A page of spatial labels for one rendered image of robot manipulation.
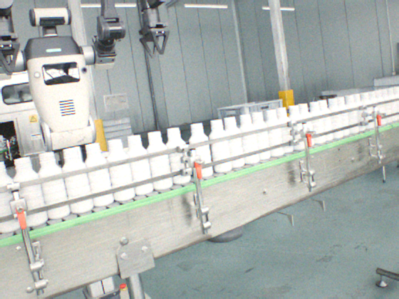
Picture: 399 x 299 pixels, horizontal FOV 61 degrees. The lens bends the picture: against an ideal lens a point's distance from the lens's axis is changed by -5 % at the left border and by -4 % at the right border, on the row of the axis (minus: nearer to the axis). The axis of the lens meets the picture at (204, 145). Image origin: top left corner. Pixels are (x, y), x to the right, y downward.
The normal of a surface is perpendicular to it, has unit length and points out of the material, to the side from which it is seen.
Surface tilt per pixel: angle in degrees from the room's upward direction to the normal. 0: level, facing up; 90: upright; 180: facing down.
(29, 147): 90
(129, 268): 90
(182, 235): 90
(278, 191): 90
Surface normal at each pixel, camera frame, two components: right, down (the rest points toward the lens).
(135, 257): 0.54, 0.04
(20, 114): 0.26, 0.10
